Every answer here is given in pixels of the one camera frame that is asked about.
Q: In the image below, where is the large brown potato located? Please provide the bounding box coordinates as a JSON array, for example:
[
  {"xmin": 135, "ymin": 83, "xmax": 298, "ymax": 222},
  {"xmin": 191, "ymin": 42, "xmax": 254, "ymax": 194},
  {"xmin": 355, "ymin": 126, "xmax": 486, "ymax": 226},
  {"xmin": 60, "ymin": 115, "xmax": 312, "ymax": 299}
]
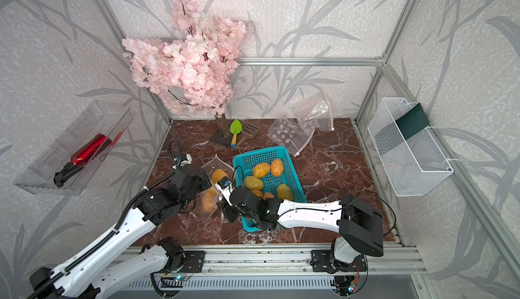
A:
[{"xmin": 211, "ymin": 169, "xmax": 229, "ymax": 184}]

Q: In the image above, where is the clear zipper bag with dots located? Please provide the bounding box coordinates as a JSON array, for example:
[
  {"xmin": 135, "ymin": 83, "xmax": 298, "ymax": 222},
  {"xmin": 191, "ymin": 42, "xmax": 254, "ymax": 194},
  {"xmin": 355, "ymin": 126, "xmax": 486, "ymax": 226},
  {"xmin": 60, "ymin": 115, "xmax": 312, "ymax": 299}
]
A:
[{"xmin": 200, "ymin": 155, "xmax": 234, "ymax": 224}]

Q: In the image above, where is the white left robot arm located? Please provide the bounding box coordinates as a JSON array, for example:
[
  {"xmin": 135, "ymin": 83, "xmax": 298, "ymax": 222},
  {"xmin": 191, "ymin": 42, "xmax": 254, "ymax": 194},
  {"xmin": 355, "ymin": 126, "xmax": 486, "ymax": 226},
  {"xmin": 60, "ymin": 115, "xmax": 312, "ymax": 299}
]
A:
[{"xmin": 30, "ymin": 162, "xmax": 211, "ymax": 298}]

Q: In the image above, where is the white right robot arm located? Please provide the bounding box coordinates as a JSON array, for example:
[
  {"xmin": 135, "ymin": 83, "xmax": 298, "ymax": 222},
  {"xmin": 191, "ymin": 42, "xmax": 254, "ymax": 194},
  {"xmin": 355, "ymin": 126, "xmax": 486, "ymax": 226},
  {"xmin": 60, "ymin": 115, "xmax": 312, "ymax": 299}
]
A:
[{"xmin": 215, "ymin": 181, "xmax": 384, "ymax": 274}]

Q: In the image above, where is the clear zipper bag rear flat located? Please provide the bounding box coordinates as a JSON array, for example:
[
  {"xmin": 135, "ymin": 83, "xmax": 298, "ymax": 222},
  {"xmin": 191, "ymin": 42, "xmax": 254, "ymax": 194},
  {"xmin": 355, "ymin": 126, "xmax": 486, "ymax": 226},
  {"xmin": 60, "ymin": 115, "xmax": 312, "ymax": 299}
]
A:
[{"xmin": 268, "ymin": 117, "xmax": 315, "ymax": 157}]

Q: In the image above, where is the clear zipper bag rear upright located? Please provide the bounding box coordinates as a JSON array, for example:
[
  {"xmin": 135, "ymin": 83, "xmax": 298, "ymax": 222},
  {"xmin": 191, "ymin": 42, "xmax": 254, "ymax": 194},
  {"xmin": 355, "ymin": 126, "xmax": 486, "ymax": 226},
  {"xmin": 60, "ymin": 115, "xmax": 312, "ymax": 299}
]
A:
[{"xmin": 291, "ymin": 90, "xmax": 334, "ymax": 133}]

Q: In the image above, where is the orange potato centre left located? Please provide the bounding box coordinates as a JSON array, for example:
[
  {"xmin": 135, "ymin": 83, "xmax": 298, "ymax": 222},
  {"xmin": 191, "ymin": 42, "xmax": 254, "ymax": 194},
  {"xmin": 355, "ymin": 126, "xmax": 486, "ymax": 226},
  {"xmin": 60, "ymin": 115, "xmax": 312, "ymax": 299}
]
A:
[{"xmin": 251, "ymin": 190, "xmax": 264, "ymax": 198}]

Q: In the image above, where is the orange potato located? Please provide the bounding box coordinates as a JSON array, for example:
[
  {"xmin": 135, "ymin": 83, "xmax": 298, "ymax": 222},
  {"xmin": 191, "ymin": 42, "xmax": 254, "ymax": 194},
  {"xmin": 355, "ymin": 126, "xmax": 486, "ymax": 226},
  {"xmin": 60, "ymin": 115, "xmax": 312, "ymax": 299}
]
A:
[
  {"xmin": 251, "ymin": 190, "xmax": 264, "ymax": 198},
  {"xmin": 262, "ymin": 193, "xmax": 276, "ymax": 200}
]

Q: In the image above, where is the green-yellow potato middle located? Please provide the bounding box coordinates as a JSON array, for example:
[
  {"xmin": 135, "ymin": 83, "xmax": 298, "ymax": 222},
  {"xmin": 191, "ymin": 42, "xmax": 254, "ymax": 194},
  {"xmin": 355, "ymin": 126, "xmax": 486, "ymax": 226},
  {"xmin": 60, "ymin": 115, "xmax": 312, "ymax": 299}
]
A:
[{"xmin": 244, "ymin": 176, "xmax": 264, "ymax": 191}]

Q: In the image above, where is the green-yellow potato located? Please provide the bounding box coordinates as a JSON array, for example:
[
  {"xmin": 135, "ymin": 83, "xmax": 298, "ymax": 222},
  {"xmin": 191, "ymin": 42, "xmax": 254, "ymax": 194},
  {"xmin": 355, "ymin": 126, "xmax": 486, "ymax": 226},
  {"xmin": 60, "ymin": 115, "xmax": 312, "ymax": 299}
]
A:
[
  {"xmin": 276, "ymin": 184, "xmax": 294, "ymax": 201},
  {"xmin": 244, "ymin": 176, "xmax": 264, "ymax": 191}
]

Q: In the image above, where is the teal plastic basket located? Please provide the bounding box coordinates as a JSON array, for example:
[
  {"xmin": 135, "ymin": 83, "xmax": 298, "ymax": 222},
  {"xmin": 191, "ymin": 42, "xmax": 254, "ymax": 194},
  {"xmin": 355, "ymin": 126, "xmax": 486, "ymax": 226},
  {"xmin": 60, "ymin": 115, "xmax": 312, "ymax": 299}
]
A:
[{"xmin": 232, "ymin": 145, "xmax": 309, "ymax": 233}]

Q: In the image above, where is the green-yellow potato right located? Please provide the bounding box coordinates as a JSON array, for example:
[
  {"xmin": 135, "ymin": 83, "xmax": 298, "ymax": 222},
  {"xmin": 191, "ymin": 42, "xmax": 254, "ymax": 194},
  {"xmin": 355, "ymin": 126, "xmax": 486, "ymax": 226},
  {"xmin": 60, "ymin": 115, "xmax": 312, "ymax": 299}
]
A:
[{"xmin": 276, "ymin": 184, "xmax": 294, "ymax": 201}]

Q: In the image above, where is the green toy shovel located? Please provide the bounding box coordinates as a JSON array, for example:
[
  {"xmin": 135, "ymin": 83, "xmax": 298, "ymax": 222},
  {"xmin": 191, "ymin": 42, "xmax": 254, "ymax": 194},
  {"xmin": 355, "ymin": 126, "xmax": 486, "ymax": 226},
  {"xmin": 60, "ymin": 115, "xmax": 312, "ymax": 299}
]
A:
[{"xmin": 230, "ymin": 120, "xmax": 242, "ymax": 148}]

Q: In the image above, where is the pink cherry blossom tree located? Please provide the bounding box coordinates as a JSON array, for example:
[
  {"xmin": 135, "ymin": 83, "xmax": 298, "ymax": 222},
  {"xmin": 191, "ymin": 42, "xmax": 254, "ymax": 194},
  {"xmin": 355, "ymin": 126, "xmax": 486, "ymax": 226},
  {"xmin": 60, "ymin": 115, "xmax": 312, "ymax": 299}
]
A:
[{"xmin": 122, "ymin": 0, "xmax": 255, "ymax": 117}]

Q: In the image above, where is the dark green card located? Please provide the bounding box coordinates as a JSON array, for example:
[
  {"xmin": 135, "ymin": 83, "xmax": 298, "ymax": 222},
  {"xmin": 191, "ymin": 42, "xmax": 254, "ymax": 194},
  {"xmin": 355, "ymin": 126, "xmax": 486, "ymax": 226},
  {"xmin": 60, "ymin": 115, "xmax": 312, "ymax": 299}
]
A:
[{"xmin": 395, "ymin": 103, "xmax": 430, "ymax": 140}]

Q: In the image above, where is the clear acrylic wall shelf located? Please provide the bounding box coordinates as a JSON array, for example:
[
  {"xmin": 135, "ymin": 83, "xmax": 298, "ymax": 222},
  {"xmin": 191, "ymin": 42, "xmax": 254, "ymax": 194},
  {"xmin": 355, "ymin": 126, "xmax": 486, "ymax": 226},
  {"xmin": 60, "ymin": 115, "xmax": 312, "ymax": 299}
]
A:
[{"xmin": 14, "ymin": 101, "xmax": 134, "ymax": 195}]

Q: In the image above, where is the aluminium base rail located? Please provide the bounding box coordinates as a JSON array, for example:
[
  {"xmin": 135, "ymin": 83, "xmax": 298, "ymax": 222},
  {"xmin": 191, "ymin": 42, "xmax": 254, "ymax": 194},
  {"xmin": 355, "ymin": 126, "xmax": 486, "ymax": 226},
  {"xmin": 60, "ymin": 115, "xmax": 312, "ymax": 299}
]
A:
[{"xmin": 125, "ymin": 242, "xmax": 427, "ymax": 292}]

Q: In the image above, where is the white wire wall basket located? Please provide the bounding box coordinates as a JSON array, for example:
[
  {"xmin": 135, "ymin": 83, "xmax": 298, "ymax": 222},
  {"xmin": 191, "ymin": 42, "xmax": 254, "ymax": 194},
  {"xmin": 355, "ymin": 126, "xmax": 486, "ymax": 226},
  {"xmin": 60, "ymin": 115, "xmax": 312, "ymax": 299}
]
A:
[{"xmin": 368, "ymin": 97, "xmax": 454, "ymax": 197}]

